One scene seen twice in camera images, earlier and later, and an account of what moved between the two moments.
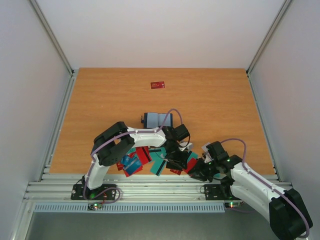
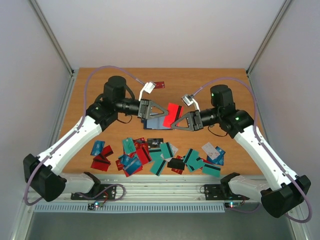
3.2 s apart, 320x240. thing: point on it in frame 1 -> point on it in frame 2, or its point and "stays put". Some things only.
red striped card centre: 143,154 stays put
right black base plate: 217,192 stays put
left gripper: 180,161 -> 142,114
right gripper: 203,170 -> 197,120
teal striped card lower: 157,165 stays put
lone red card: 157,85 stays put
